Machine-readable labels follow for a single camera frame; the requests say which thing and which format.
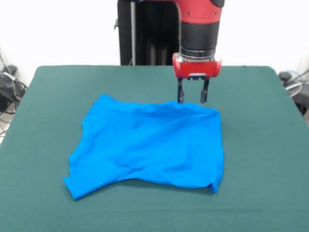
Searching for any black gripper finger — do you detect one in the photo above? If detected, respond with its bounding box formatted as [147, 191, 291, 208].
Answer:
[199, 79, 210, 104]
[177, 79, 185, 104]

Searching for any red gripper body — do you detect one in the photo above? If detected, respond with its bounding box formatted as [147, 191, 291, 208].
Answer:
[172, 52, 223, 80]

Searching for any blue shirt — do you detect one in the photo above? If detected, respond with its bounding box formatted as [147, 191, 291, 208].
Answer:
[62, 93, 225, 201]

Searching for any dark green table cloth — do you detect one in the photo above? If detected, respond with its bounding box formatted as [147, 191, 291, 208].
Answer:
[0, 65, 309, 232]

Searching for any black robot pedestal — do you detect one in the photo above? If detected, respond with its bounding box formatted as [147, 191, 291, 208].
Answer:
[114, 0, 184, 66]

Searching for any black cable tangle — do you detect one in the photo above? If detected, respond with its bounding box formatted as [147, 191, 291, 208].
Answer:
[0, 48, 28, 136]

